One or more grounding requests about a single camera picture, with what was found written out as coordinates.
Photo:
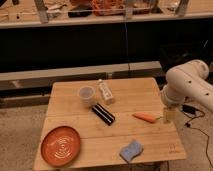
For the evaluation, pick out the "clear plastic cup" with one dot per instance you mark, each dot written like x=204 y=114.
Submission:
x=87 y=96

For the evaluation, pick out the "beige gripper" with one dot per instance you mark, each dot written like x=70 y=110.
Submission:
x=168 y=114

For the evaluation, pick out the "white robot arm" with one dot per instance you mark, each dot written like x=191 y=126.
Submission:
x=186 y=80

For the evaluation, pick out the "orange object on shelf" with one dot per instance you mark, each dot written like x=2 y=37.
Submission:
x=103 y=7

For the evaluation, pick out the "blue sponge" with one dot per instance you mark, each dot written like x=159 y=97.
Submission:
x=132 y=150

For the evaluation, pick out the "white bottle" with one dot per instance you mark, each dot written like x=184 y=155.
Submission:
x=105 y=92

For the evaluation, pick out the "long shelf rack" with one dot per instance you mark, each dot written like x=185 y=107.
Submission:
x=44 y=13

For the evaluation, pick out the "orange round plate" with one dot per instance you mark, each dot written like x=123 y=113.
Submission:
x=60 y=146

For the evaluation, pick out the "wooden table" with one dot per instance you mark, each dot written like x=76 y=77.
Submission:
x=101 y=143

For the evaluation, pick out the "black striped box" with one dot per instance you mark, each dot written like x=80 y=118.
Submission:
x=103 y=114

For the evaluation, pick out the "orange carrot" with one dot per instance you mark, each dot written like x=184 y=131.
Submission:
x=146 y=117

